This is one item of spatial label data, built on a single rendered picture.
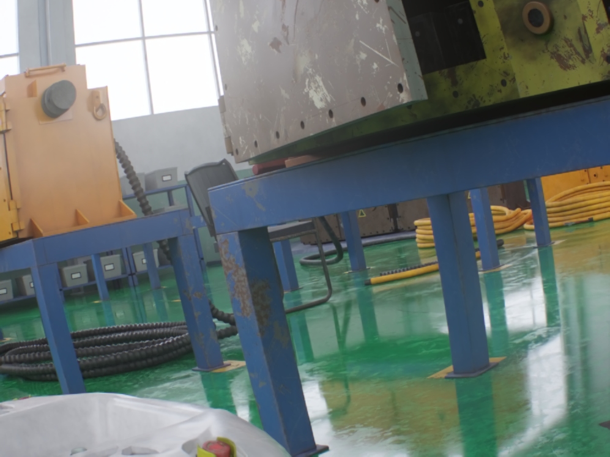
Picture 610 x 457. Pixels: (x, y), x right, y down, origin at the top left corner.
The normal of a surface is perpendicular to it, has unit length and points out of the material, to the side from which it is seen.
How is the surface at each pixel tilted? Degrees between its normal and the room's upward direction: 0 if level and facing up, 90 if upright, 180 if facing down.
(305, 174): 90
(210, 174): 106
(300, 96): 90
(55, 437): 74
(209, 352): 90
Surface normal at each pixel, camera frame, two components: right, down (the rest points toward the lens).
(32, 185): 0.67, -0.12
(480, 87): -0.73, 0.16
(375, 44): -0.89, 0.18
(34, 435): 0.63, -0.40
